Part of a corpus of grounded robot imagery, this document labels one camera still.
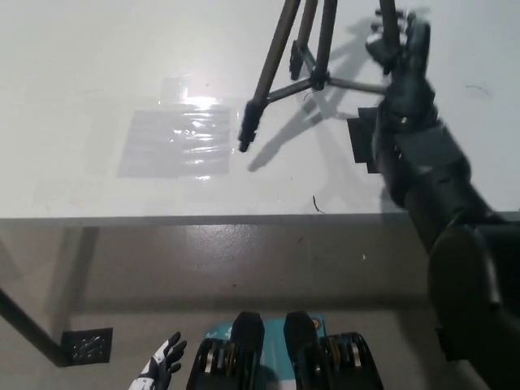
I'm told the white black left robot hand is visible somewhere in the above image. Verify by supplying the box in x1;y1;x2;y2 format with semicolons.
128;331;189;390

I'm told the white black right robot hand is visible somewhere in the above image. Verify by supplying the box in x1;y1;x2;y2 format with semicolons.
364;11;443;142

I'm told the bronze and black camera tripod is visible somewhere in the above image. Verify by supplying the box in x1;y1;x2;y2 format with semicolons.
237;0;407;154

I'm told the black metal table leg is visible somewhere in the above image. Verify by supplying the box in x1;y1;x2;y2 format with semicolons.
0;286;71;369

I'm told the black tape patch on table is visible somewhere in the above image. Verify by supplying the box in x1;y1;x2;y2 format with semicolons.
347;106;386;175

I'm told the black tape patch on floor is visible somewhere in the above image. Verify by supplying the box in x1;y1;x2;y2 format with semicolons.
60;327;115;365

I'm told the clear tape patch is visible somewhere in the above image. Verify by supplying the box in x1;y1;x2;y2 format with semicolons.
116;75;233;180

